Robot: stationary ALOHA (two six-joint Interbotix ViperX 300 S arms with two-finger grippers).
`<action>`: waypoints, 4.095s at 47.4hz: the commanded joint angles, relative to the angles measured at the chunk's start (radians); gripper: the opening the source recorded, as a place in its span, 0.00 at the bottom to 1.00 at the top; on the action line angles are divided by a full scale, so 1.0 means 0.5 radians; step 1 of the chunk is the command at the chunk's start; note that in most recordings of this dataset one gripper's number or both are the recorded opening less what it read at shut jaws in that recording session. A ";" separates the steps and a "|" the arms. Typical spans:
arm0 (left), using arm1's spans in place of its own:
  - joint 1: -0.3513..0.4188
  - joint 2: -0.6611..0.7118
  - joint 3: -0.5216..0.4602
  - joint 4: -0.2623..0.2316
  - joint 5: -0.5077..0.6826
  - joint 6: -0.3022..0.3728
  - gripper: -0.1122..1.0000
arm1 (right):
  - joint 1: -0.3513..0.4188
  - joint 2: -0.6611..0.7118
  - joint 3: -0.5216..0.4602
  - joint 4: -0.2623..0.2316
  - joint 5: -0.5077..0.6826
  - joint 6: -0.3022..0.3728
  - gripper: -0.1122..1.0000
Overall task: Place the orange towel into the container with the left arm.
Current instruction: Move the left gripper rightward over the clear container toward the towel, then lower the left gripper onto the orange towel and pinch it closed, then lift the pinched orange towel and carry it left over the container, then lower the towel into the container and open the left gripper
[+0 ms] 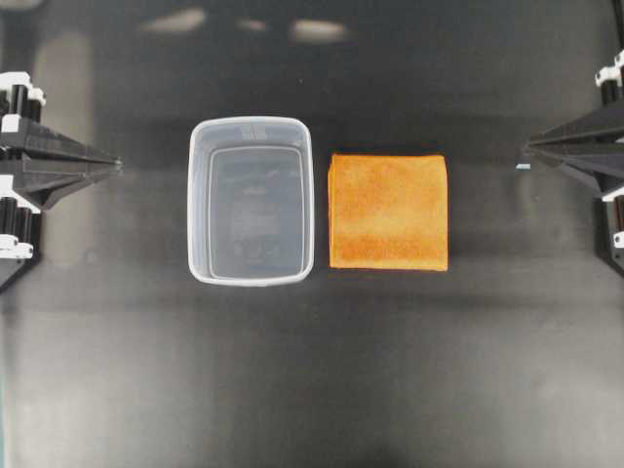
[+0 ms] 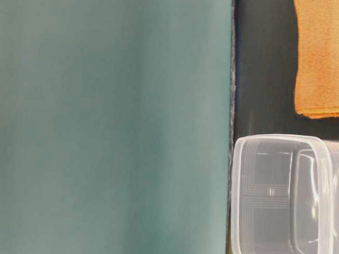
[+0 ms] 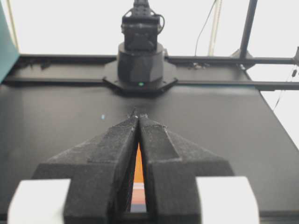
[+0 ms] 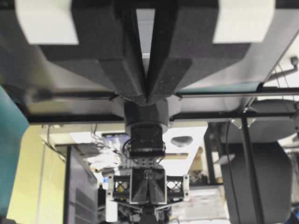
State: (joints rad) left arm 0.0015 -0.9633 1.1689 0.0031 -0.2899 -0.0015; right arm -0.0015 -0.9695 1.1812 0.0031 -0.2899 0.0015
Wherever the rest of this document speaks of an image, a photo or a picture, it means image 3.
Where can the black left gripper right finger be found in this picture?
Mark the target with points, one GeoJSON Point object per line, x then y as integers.
{"type": "Point", "coordinates": [171, 164]}

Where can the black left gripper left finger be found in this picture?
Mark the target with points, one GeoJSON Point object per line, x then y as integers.
{"type": "Point", "coordinates": [101, 171]}

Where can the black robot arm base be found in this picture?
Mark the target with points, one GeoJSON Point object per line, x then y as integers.
{"type": "Point", "coordinates": [140, 65]}

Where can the orange striped towel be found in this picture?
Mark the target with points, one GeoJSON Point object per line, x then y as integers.
{"type": "Point", "coordinates": [138, 202]}

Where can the teal panel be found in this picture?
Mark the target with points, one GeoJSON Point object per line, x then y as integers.
{"type": "Point", "coordinates": [9, 54]}

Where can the black vertical frame post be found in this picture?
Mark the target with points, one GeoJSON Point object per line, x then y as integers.
{"type": "Point", "coordinates": [242, 51]}

